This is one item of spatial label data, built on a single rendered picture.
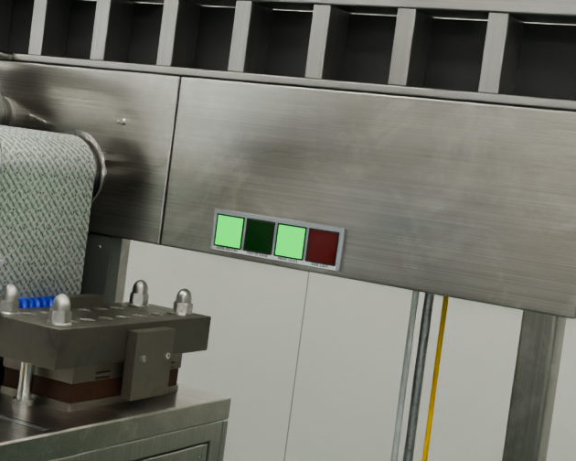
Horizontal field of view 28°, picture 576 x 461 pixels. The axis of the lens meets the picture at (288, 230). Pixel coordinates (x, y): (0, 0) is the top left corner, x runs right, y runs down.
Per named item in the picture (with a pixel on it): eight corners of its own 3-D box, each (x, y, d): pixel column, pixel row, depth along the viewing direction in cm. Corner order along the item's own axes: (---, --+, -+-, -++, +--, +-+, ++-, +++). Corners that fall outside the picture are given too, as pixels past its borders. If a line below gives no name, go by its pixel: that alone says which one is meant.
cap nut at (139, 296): (123, 303, 203) (126, 278, 202) (136, 302, 206) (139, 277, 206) (140, 306, 201) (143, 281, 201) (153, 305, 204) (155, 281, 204)
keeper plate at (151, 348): (120, 398, 181) (128, 329, 180) (157, 391, 189) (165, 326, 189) (132, 402, 179) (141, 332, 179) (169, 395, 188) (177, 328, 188)
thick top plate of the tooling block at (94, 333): (-27, 349, 174) (-22, 310, 173) (134, 333, 209) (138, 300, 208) (54, 370, 166) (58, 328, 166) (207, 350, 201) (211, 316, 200)
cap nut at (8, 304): (-11, 311, 174) (-7, 282, 174) (6, 310, 177) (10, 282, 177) (7, 316, 172) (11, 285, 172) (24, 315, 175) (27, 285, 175)
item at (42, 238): (-21, 307, 179) (-7, 189, 178) (77, 302, 200) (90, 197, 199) (-19, 307, 179) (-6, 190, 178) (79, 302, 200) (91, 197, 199)
